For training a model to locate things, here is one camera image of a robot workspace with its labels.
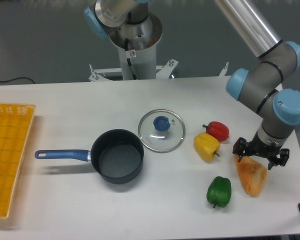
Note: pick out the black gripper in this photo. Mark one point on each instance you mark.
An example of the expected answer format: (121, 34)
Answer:
(273, 153)

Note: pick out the triangle bread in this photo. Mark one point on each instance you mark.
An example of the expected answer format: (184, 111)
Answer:
(252, 175)

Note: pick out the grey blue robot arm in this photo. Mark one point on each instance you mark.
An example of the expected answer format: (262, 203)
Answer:
(257, 90)

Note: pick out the red bell pepper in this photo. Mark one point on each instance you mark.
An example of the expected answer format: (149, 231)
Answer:
(218, 130)

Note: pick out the yellow bell pepper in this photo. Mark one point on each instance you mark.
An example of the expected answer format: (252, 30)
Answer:
(206, 146)

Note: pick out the green bell pepper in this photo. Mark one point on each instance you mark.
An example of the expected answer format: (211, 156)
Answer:
(219, 192)

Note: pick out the glass pot lid blue knob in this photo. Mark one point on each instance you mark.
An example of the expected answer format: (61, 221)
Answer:
(161, 131)

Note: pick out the yellow woven basket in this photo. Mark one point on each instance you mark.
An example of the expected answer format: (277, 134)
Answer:
(15, 125)

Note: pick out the dark saucepan blue handle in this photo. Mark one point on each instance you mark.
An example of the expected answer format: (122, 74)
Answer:
(117, 155)

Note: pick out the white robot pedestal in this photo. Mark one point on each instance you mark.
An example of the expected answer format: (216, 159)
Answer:
(137, 51)

